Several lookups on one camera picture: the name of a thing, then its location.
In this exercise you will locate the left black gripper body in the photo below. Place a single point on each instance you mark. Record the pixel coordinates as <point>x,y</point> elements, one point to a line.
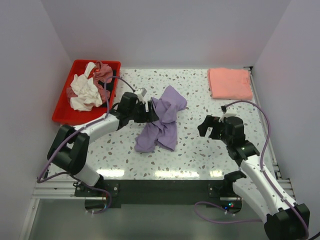
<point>146,114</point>

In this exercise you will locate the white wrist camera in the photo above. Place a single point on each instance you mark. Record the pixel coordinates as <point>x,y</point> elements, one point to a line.
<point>140,93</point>
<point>226,113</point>

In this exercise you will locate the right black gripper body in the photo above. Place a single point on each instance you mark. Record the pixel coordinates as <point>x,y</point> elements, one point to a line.
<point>215,128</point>

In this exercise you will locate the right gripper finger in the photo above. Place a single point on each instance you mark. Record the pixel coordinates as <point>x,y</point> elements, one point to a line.
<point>211,122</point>
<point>202,129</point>

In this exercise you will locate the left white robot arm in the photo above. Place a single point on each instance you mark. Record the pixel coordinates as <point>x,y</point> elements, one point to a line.
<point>69,149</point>

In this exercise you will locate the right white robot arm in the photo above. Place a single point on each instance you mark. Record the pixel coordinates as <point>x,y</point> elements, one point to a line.
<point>282,217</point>

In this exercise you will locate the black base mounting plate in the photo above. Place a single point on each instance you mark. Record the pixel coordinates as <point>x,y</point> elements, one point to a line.
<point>157,192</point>

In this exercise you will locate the white t-shirt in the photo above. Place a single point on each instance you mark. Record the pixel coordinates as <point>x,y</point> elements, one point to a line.
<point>86,92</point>

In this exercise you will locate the dusty pink t-shirt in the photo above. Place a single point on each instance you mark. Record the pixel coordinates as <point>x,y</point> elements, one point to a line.
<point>102,72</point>

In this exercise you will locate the folded salmon t-shirt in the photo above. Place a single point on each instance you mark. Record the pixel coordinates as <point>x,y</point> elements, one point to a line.
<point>230,84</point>

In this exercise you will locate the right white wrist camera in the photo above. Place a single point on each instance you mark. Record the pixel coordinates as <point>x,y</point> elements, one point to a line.
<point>226,113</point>

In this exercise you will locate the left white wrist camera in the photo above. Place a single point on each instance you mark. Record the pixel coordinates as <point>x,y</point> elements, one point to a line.
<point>140,93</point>

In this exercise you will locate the right aluminium rail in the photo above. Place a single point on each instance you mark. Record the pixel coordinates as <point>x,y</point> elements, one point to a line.
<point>269,154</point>

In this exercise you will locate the black garment in bin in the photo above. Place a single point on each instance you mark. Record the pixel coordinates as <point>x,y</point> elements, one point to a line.
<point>109,91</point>

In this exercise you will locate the lavender t-shirt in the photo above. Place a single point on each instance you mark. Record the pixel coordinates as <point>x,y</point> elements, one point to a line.
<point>162,132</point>

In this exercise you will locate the red plastic bin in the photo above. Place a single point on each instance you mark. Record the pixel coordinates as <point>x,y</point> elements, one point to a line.
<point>63,112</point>

